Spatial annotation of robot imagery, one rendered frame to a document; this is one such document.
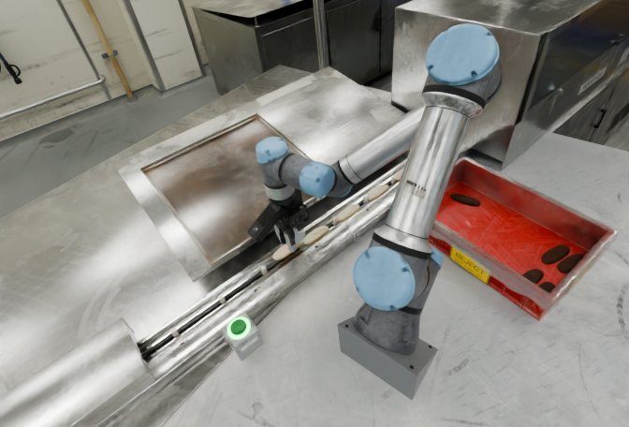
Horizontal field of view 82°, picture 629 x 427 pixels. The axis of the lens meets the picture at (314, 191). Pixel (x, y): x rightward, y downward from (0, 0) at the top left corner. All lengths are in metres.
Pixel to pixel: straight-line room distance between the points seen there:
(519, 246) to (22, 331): 1.45
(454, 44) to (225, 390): 0.88
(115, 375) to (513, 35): 1.36
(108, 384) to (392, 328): 0.63
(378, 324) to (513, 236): 0.58
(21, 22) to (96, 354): 3.68
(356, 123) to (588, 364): 1.04
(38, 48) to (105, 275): 3.34
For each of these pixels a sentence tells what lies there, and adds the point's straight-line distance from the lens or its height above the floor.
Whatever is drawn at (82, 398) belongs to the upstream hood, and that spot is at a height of 0.92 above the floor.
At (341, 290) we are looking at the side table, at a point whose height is 0.82.
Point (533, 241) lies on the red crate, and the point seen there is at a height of 0.82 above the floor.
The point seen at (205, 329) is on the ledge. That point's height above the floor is 0.86.
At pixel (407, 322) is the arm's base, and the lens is 0.86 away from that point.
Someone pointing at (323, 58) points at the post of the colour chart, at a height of 0.96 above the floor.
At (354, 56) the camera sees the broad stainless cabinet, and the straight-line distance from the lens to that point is 3.41.
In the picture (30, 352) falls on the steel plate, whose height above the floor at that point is 0.82.
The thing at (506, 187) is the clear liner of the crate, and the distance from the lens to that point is 1.30.
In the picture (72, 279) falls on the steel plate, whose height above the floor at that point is 0.82.
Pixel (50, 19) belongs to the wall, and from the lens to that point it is 4.43.
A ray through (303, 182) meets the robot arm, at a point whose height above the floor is 1.20.
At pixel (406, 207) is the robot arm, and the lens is 0.69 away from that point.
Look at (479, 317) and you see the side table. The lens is 1.06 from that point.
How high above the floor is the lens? 1.71
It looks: 41 degrees down
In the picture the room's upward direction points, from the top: 8 degrees counter-clockwise
